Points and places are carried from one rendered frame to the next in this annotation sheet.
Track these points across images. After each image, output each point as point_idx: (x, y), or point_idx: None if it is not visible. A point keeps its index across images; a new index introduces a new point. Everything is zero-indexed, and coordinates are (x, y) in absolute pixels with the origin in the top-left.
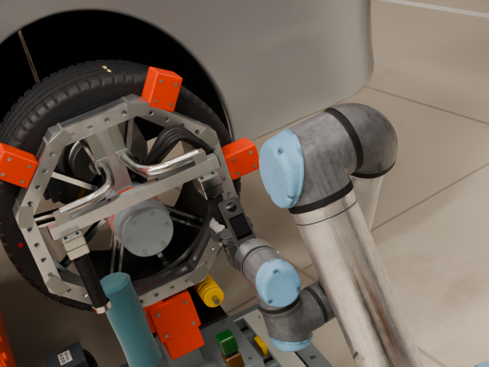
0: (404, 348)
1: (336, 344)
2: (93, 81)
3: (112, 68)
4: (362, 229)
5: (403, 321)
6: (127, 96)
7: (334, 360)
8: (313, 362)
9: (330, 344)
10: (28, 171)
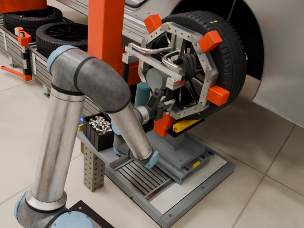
0: (43, 167)
1: (221, 197)
2: (197, 19)
3: (216, 23)
4: (59, 112)
5: (52, 160)
6: (198, 33)
7: (211, 199)
8: (200, 188)
9: (221, 195)
10: (152, 28)
